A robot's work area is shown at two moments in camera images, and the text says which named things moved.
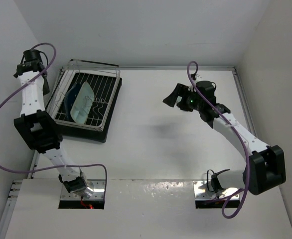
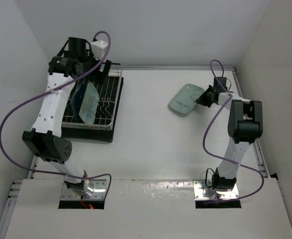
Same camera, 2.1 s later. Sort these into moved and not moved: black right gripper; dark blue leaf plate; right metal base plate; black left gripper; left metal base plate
Moved: black right gripper; dark blue leaf plate; black left gripper
Not moved: right metal base plate; left metal base plate
